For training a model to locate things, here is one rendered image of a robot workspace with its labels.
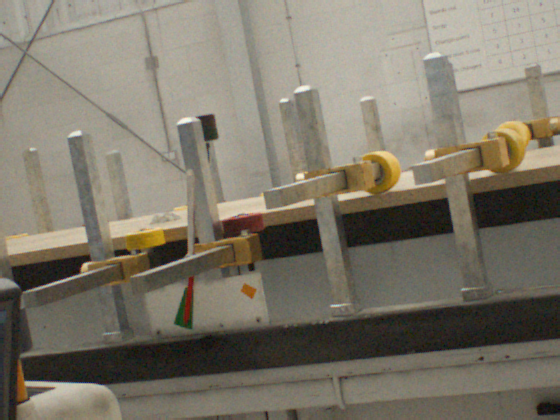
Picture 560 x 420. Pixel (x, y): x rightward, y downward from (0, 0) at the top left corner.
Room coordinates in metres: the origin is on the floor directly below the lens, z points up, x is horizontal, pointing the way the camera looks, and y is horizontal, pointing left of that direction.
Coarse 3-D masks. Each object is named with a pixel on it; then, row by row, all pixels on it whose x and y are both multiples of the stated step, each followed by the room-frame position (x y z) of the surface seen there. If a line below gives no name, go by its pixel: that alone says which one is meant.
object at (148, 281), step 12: (204, 252) 2.18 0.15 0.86; (216, 252) 2.18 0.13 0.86; (228, 252) 2.22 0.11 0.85; (168, 264) 2.06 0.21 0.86; (180, 264) 2.06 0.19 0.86; (192, 264) 2.09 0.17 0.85; (204, 264) 2.13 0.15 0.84; (216, 264) 2.17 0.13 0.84; (132, 276) 1.96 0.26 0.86; (144, 276) 1.95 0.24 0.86; (156, 276) 1.98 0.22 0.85; (168, 276) 2.01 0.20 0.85; (180, 276) 2.05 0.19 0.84; (132, 288) 1.96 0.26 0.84; (144, 288) 1.95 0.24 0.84; (156, 288) 1.97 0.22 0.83
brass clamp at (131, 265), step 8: (128, 256) 2.36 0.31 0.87; (136, 256) 2.34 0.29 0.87; (144, 256) 2.36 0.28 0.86; (88, 264) 2.38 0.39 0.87; (96, 264) 2.37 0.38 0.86; (104, 264) 2.36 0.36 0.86; (112, 264) 2.36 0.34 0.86; (128, 264) 2.34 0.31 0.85; (136, 264) 2.33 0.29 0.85; (144, 264) 2.36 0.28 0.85; (128, 272) 2.34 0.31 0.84; (136, 272) 2.33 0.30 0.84; (120, 280) 2.35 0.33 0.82; (128, 280) 2.34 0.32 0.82
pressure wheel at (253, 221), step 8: (240, 216) 2.30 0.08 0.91; (248, 216) 2.29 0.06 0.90; (256, 216) 2.30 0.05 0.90; (224, 224) 2.31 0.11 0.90; (232, 224) 2.30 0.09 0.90; (240, 224) 2.29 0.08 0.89; (248, 224) 2.29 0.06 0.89; (256, 224) 2.30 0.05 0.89; (224, 232) 2.32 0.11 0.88; (232, 232) 2.30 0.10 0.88; (240, 232) 2.29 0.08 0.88; (248, 264) 2.33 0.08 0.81
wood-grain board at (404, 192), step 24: (528, 168) 2.20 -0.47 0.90; (552, 168) 2.15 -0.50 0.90; (360, 192) 2.48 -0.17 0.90; (384, 192) 2.30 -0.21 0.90; (408, 192) 2.27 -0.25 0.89; (432, 192) 2.25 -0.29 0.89; (144, 216) 3.43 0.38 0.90; (264, 216) 2.40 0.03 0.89; (288, 216) 2.37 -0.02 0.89; (312, 216) 2.35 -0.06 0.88; (24, 240) 3.33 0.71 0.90; (48, 240) 3.04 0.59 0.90; (72, 240) 2.77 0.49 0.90; (120, 240) 2.54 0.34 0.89; (168, 240) 2.49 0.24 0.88
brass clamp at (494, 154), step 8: (464, 144) 2.05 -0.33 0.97; (472, 144) 2.03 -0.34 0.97; (480, 144) 2.03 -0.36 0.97; (488, 144) 2.02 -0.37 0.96; (496, 144) 2.02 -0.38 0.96; (504, 144) 2.05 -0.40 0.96; (432, 152) 2.08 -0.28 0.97; (440, 152) 2.06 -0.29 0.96; (448, 152) 2.05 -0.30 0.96; (480, 152) 2.03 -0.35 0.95; (488, 152) 2.02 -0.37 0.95; (496, 152) 2.02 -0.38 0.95; (504, 152) 2.04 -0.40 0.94; (488, 160) 2.02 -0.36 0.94; (496, 160) 2.02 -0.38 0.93; (504, 160) 2.03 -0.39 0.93; (472, 168) 2.04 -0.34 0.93; (480, 168) 2.03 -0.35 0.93; (488, 168) 2.03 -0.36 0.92
